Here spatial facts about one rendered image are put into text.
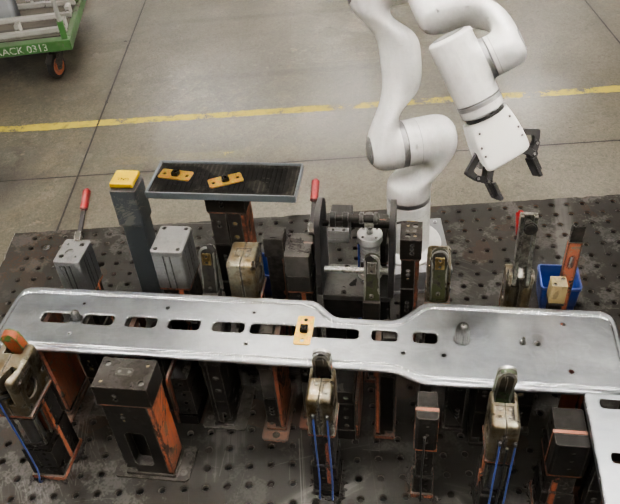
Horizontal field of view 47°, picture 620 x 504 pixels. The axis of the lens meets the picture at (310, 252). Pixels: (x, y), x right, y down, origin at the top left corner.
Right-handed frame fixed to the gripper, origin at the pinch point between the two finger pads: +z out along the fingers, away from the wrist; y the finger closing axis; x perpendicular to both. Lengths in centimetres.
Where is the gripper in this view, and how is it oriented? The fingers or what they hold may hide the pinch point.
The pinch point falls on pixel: (516, 183)
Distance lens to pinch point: 145.1
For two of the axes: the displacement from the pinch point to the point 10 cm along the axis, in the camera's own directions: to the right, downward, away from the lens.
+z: 4.8, 8.4, 2.7
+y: -8.5, 5.1, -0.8
